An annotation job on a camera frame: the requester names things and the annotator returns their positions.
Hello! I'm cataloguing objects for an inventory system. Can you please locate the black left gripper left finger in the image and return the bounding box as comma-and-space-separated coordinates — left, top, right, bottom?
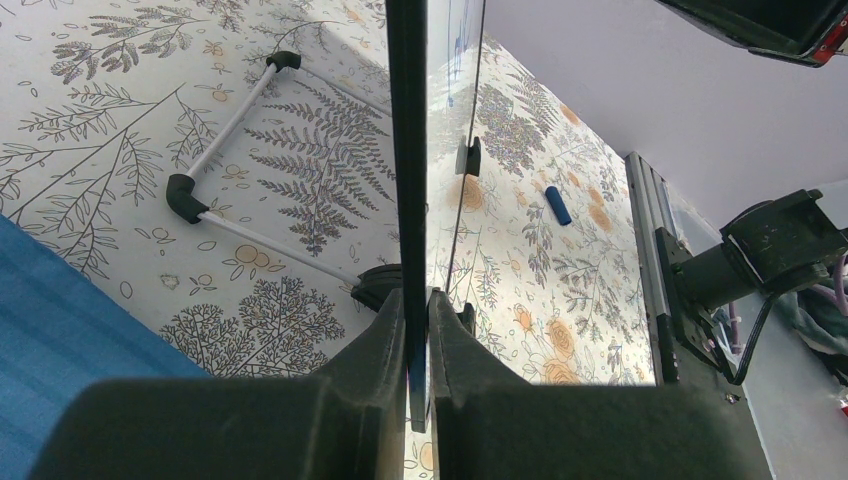
30, 291, 406, 479

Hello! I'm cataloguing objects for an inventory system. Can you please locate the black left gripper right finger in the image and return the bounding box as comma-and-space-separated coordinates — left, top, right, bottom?
428, 291, 772, 479

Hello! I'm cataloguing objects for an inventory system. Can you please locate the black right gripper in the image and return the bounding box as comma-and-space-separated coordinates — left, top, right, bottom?
659, 0, 847, 67

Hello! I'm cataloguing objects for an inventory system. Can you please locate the blue marker cap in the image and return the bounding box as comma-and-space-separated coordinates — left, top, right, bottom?
544, 186, 572, 226

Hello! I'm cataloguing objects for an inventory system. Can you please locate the black framed whiteboard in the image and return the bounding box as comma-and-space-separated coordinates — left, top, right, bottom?
386, 1, 487, 433

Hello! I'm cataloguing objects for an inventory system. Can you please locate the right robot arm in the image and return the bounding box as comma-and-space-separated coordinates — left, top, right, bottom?
664, 1, 847, 310

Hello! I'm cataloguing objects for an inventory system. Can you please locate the floral tablecloth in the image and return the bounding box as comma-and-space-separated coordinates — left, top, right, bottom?
1, 1, 656, 479

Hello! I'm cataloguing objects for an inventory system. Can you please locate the blue pikachu cloth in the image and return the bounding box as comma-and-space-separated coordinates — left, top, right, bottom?
1, 219, 206, 479

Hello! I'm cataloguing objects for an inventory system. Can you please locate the white wire whiteboard stand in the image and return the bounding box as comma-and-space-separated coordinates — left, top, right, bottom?
165, 51, 401, 310

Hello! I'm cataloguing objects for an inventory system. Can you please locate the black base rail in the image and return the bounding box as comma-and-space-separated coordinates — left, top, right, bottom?
625, 152, 723, 389

